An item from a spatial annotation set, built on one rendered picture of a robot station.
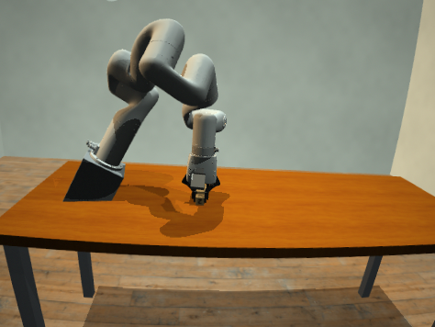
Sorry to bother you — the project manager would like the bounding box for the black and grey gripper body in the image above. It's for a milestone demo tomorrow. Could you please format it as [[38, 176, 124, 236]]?
[[186, 152, 217, 184]]

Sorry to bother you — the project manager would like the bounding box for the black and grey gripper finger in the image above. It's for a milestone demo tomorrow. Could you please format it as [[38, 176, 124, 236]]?
[[182, 175, 196, 202], [205, 177, 220, 203]]

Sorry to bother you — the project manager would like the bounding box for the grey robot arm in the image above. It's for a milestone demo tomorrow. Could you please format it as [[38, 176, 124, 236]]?
[[86, 19, 227, 171]]

